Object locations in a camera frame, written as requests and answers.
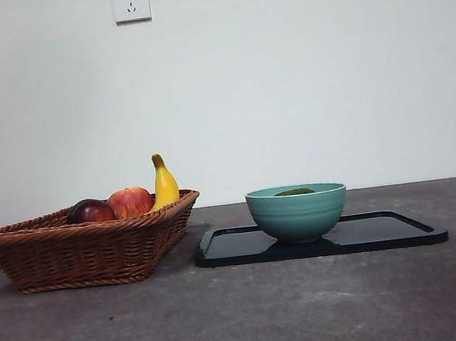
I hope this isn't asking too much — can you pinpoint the black rectangular tray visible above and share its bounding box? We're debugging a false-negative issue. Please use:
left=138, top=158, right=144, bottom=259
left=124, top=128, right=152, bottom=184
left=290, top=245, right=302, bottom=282
left=190, top=200, right=449, bottom=273

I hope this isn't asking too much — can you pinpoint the red yellow apple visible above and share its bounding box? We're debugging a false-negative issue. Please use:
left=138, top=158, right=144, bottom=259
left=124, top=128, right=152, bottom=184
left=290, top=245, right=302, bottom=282
left=105, top=183, right=156, bottom=221

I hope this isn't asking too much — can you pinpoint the brown wicker basket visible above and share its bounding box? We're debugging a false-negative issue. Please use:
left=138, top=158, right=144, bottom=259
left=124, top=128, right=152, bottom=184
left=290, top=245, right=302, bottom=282
left=0, top=186, right=211, bottom=299

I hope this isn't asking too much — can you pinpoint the teal ribbed bowl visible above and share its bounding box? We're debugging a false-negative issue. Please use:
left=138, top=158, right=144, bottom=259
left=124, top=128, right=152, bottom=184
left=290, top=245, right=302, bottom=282
left=243, top=178, right=353, bottom=250

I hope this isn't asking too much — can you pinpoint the dark red plum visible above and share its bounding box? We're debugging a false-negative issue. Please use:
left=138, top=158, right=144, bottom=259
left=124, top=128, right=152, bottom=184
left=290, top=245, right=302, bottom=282
left=64, top=195, right=116, bottom=227

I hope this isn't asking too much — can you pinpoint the yellow banana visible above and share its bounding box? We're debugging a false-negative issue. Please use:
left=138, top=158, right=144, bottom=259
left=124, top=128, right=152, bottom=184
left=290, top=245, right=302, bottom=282
left=141, top=150, right=183, bottom=213

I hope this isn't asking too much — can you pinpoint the white wall socket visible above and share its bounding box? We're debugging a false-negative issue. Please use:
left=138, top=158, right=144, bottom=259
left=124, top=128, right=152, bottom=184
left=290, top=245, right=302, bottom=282
left=112, top=0, right=152, bottom=26

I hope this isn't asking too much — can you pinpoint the green avocado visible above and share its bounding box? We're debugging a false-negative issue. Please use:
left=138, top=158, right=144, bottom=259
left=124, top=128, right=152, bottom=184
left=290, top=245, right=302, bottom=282
left=273, top=185, right=317, bottom=198

